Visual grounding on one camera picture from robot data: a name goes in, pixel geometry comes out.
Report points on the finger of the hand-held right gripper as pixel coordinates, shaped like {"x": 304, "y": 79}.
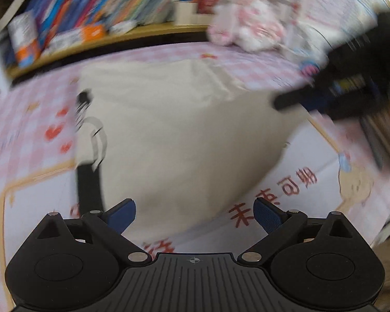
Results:
{"x": 289, "y": 100}

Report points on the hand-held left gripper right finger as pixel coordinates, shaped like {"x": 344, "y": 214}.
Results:
{"x": 265, "y": 214}

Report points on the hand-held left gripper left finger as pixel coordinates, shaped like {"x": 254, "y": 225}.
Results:
{"x": 123, "y": 214}

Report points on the cream t-shirt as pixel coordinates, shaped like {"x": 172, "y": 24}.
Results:
{"x": 182, "y": 136}

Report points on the white pink plush rabbit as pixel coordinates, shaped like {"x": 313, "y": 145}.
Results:
{"x": 247, "y": 26}

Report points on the pink checked cartoon table mat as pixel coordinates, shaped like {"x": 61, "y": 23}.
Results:
{"x": 29, "y": 156}

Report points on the wooden bookshelf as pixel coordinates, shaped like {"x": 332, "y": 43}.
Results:
{"x": 156, "y": 31}

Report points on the white charger plug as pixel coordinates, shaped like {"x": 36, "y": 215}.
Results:
{"x": 122, "y": 27}

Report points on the long orange white toothpaste box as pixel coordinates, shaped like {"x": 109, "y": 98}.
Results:
{"x": 74, "y": 36}

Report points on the row of colourful books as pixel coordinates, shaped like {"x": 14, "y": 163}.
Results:
{"x": 117, "y": 0}

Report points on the tall orange white toothbrush box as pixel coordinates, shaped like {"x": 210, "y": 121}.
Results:
{"x": 24, "y": 39}

